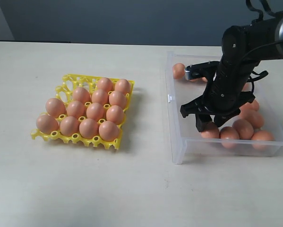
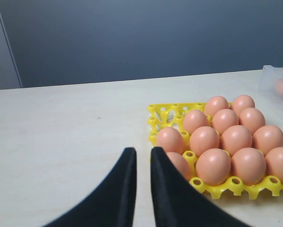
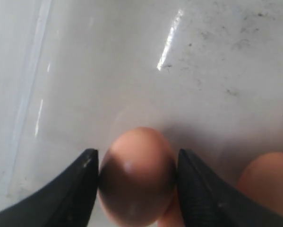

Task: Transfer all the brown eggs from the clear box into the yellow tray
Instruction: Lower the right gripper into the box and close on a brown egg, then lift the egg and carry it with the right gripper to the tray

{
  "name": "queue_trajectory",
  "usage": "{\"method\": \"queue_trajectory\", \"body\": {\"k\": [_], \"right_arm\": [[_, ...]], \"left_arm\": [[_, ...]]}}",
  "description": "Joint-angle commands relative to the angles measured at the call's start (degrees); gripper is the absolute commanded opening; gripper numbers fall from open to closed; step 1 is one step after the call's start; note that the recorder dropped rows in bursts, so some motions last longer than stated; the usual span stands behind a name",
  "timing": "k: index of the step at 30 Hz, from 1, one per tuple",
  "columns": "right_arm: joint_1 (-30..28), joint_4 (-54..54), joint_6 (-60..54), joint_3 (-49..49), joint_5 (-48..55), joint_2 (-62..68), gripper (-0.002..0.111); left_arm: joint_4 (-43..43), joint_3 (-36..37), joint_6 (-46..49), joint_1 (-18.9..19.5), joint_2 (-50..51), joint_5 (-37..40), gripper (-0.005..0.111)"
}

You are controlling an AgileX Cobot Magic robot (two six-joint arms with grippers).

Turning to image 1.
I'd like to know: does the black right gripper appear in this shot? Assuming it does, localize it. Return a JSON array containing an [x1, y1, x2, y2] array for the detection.
[[180, 91, 255, 132]]

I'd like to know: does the brown egg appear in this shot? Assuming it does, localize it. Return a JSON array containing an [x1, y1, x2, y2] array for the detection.
[[72, 87, 91, 104], [109, 91, 127, 109], [99, 121, 120, 142], [114, 79, 131, 95], [189, 79, 201, 82], [172, 63, 185, 80], [232, 119, 254, 140], [251, 130, 274, 150], [242, 83, 251, 92], [96, 78, 113, 92], [60, 116, 80, 137], [79, 118, 99, 139], [220, 126, 240, 149], [45, 98, 66, 118], [91, 89, 109, 105], [106, 105, 125, 125], [66, 100, 86, 119], [86, 103, 105, 122], [240, 100, 259, 111], [200, 122, 220, 139], [239, 109, 265, 129], [36, 114, 59, 134]]

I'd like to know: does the yellow plastic egg tray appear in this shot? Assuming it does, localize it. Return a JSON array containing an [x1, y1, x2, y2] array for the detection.
[[30, 74, 135, 150]]

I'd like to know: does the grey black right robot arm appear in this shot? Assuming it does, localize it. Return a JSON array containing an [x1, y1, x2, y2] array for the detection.
[[180, 11, 283, 132]]

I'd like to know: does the clear plastic bin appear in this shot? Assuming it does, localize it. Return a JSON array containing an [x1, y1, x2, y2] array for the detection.
[[165, 52, 283, 164]]

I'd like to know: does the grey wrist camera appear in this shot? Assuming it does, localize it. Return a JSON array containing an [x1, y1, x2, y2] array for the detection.
[[185, 61, 219, 81]]

